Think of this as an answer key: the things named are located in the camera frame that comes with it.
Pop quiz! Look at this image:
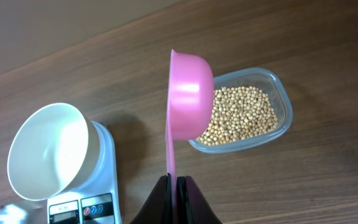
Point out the pile of soybeans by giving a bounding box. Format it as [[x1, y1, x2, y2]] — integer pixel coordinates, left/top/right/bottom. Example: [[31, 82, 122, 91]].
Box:
[[197, 86, 278, 146]]

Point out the clear plastic container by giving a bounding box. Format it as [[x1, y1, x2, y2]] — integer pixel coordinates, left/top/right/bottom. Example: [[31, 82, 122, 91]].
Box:
[[189, 68, 293, 154]]

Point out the pink plastic measuring scoop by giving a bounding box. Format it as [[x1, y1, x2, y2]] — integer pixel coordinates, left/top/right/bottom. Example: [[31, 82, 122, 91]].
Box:
[[165, 50, 214, 223]]

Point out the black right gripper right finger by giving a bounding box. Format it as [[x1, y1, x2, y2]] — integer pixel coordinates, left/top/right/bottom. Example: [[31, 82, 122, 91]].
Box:
[[177, 176, 222, 224]]

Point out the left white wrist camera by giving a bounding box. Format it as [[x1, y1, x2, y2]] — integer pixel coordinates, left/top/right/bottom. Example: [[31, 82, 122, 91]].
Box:
[[0, 200, 46, 224]]

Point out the white round bowl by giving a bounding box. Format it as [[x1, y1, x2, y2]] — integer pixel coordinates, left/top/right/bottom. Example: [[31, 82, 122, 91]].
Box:
[[7, 103, 100, 201]]

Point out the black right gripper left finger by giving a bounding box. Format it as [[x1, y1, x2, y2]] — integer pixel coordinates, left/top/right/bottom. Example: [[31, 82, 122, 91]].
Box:
[[130, 174, 172, 224]]

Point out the white digital kitchen scale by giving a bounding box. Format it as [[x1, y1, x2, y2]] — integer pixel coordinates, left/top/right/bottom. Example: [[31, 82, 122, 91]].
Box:
[[47, 121, 122, 224]]

